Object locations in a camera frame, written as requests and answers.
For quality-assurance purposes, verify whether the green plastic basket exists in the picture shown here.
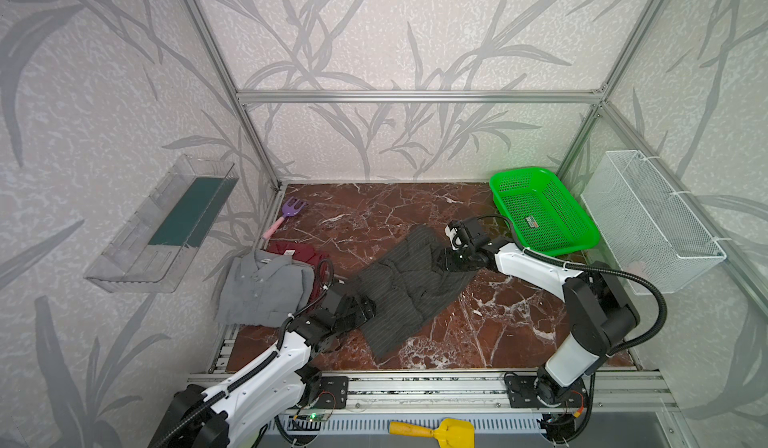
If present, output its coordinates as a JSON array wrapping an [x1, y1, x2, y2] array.
[[489, 167, 600, 257]]

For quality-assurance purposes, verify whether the dark grey striped shirt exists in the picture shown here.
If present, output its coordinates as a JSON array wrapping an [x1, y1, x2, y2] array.
[[348, 225, 477, 361]]

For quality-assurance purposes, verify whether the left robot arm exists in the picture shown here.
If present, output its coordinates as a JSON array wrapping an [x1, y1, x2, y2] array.
[[149, 286, 377, 447]]

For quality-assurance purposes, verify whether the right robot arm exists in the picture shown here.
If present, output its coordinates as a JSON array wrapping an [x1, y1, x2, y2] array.
[[443, 225, 640, 407]]

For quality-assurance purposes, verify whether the maroon folded shirt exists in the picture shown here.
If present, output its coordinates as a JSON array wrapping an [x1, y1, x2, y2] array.
[[267, 241, 330, 303]]

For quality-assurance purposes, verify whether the light grey folded shirt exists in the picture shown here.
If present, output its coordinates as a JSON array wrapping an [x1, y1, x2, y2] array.
[[216, 250, 315, 328]]

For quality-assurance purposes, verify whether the purple pink toy rake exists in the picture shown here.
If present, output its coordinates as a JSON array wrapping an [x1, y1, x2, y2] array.
[[262, 197, 308, 240]]

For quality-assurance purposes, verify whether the yellow toy shovel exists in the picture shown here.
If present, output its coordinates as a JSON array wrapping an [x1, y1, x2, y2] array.
[[389, 419, 475, 448]]

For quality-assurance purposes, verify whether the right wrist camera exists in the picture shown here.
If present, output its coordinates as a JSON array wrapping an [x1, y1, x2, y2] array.
[[446, 218, 490, 251]]

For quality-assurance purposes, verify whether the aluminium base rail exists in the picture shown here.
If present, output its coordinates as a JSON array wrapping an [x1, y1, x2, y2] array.
[[319, 367, 680, 415]]

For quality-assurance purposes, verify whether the white wire mesh basket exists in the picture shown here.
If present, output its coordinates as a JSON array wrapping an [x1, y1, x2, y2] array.
[[581, 150, 727, 294]]

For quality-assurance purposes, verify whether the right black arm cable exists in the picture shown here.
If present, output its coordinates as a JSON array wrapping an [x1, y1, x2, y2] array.
[[479, 214, 668, 431]]

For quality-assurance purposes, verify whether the clear plastic wall bin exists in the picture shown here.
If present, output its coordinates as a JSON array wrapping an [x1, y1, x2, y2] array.
[[84, 155, 239, 294]]

